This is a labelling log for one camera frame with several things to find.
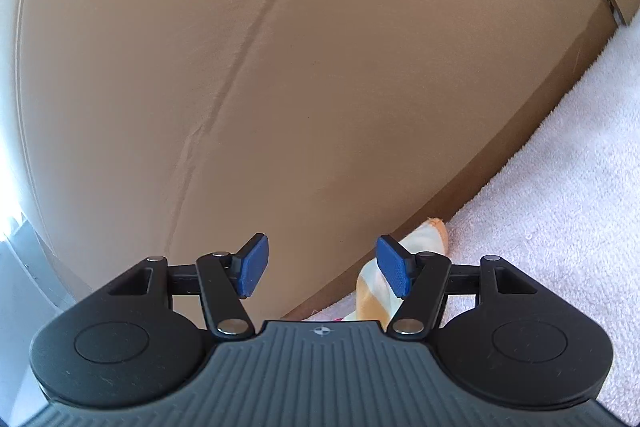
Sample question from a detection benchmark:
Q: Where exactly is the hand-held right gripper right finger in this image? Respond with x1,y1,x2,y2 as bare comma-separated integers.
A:
376,234,538,339

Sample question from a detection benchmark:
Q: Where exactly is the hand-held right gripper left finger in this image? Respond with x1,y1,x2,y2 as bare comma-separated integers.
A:
107,233,271,339

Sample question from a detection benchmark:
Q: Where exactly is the orange white striped sweater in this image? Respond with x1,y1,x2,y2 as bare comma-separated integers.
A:
355,218,451,323

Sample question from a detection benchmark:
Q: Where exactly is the pink towel blanket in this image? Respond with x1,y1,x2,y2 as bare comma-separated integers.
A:
300,7,640,423

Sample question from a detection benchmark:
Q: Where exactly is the large cardboard box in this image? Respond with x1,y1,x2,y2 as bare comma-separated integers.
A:
10,0,628,323

